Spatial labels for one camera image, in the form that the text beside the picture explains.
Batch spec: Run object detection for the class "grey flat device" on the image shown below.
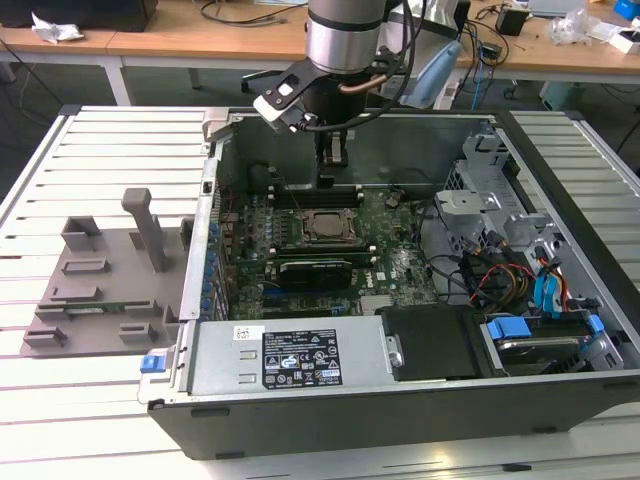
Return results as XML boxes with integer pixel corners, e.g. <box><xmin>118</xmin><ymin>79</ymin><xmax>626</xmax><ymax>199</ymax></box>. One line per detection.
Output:
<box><xmin>529</xmin><ymin>0</ymin><xmax>586</xmax><ymax>16</ymax></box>

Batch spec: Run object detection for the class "white power strip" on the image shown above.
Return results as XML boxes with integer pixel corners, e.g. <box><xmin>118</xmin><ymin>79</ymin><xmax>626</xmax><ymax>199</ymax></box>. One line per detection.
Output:
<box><xmin>434</xmin><ymin>79</ymin><xmax>461</xmax><ymax>110</ymax></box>

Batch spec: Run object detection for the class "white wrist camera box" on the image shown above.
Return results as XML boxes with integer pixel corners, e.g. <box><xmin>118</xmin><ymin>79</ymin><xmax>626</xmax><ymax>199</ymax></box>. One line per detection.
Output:
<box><xmin>252</xmin><ymin>59</ymin><xmax>326</xmax><ymax>134</ymax></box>

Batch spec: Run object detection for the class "small silver heatsink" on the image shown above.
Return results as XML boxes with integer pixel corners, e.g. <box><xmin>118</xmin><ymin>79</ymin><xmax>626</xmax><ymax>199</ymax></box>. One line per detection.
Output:
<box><xmin>359</xmin><ymin>294</ymin><xmax>394</xmax><ymax>316</ymax></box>

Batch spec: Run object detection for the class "black cylindrical part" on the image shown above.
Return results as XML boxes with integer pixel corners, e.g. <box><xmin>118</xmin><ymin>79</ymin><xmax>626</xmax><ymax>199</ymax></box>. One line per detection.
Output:
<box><xmin>247</xmin><ymin>162</ymin><xmax>274</xmax><ymax>194</ymax></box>

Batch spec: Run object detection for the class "black plastic shroud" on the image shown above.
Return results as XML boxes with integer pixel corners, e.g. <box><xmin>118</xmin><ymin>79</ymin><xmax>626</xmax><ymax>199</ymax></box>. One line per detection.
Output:
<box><xmin>374</xmin><ymin>305</ymin><xmax>484</xmax><ymax>382</ymax></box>

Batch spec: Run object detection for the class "silver metal disk bay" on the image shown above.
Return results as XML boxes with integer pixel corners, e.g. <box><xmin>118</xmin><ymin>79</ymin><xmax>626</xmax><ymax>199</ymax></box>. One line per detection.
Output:
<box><xmin>479</xmin><ymin>309</ymin><xmax>626</xmax><ymax>376</ymax></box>

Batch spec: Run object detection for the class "crumpled white paper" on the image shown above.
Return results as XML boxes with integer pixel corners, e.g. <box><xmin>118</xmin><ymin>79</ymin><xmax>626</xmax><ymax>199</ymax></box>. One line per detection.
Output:
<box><xmin>30</xmin><ymin>12</ymin><xmax>86</xmax><ymax>44</ymax></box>

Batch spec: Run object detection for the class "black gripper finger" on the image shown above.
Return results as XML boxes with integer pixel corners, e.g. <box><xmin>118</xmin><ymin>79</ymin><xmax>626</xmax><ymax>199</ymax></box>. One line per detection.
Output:
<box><xmin>317</xmin><ymin>130</ymin><xmax>351</xmax><ymax>191</ymax></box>

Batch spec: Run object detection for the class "metal socket cover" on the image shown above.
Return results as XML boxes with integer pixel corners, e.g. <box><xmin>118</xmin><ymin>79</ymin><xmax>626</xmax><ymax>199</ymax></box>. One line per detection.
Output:
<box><xmin>301</xmin><ymin>208</ymin><xmax>362</xmax><ymax>246</ymax></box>

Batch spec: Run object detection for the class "clear plastic bag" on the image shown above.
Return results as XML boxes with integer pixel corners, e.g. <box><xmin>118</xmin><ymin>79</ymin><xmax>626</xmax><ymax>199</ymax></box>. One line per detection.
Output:
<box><xmin>544</xmin><ymin>7</ymin><xmax>609</xmax><ymax>46</ymax></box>

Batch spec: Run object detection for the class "teal box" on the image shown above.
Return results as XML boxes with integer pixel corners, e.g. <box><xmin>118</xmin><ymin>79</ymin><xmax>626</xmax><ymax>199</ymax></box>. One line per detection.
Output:
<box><xmin>538</xmin><ymin>79</ymin><xmax>586</xmax><ymax>112</ymax></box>

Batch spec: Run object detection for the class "grey parts rack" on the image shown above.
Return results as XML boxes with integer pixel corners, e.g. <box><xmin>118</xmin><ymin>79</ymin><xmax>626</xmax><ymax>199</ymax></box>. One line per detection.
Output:
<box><xmin>18</xmin><ymin>187</ymin><xmax>194</xmax><ymax>360</ymax></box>

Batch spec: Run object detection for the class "silver CPU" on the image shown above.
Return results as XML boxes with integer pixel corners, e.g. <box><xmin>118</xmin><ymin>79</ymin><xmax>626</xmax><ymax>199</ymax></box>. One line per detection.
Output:
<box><xmin>313</xmin><ymin>213</ymin><xmax>351</xmax><ymax>240</ymax></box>

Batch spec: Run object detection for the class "black open PC case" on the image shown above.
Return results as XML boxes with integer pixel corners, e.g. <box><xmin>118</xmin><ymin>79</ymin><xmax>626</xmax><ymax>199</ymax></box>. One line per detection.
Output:
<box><xmin>137</xmin><ymin>107</ymin><xmax>640</xmax><ymax>461</ymax></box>

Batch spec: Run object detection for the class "blue disk carrier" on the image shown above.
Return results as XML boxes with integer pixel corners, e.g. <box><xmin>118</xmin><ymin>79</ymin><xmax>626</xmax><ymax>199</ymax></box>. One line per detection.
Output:
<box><xmin>485</xmin><ymin>313</ymin><xmax>606</xmax><ymax>346</ymax></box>

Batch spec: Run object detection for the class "small black box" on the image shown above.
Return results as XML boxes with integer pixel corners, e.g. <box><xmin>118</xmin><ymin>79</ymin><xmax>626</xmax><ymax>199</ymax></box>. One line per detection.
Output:
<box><xmin>494</xmin><ymin>7</ymin><xmax>529</xmax><ymax>36</ymax></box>

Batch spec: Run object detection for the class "blue flat data wire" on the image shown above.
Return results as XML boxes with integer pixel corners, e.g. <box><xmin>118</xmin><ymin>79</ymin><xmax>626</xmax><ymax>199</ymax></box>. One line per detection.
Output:
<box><xmin>532</xmin><ymin>254</ymin><xmax>564</xmax><ymax>319</ymax></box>

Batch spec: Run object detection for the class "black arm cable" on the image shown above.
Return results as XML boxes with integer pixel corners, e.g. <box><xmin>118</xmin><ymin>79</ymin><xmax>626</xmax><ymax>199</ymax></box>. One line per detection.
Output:
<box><xmin>299</xmin><ymin>0</ymin><xmax>429</xmax><ymax>134</ymax></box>

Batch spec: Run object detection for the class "silver hard disk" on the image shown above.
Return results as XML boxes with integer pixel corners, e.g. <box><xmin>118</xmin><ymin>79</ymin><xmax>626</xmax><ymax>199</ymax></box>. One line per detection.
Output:
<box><xmin>499</xmin><ymin>337</ymin><xmax>584</xmax><ymax>376</ymax></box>

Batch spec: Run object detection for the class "red wire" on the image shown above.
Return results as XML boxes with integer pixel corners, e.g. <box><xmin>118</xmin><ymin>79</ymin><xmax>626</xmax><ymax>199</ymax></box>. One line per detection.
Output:
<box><xmin>477</xmin><ymin>263</ymin><xmax>536</xmax><ymax>301</ymax></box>

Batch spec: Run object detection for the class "grey power supply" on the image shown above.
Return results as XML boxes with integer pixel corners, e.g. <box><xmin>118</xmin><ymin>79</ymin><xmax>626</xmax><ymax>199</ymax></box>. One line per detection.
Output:
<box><xmin>187</xmin><ymin>317</ymin><xmax>394</xmax><ymax>396</ymax></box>

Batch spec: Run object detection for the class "green motherboard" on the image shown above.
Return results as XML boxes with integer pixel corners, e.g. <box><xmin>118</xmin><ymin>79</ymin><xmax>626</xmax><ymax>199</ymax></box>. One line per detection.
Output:
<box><xmin>217</xmin><ymin>187</ymin><xmax>441</xmax><ymax>321</ymax></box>

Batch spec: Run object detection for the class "black RAM slot bank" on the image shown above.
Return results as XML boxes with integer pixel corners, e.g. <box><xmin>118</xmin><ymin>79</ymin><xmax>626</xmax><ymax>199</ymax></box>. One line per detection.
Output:
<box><xmin>269</xmin><ymin>182</ymin><xmax>364</xmax><ymax>209</ymax></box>
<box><xmin>269</xmin><ymin>243</ymin><xmax>379</xmax><ymax>269</ymax></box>

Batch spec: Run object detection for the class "black flat case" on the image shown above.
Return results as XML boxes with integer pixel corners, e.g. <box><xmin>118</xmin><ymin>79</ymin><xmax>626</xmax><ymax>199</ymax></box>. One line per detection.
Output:
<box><xmin>0</xmin><ymin>0</ymin><xmax>159</xmax><ymax>32</ymax></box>

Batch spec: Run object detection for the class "CPU socket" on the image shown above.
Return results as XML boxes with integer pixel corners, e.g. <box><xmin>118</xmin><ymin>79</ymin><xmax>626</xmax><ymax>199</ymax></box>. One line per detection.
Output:
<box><xmin>299</xmin><ymin>207</ymin><xmax>364</xmax><ymax>247</ymax></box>

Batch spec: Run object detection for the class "silver metal drive cage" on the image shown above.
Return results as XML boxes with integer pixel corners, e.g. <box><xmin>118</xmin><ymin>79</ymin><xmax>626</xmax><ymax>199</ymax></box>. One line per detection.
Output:
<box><xmin>432</xmin><ymin>124</ymin><xmax>561</xmax><ymax>261</ymax></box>

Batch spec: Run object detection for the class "black graphics card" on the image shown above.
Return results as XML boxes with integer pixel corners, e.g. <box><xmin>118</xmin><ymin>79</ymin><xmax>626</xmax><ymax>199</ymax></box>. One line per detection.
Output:
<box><xmin>277</xmin><ymin>257</ymin><xmax>354</xmax><ymax>291</ymax></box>

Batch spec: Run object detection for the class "wooden desk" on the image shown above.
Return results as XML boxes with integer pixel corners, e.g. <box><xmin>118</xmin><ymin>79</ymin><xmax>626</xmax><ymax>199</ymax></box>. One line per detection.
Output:
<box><xmin>0</xmin><ymin>0</ymin><xmax>640</xmax><ymax>106</ymax></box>

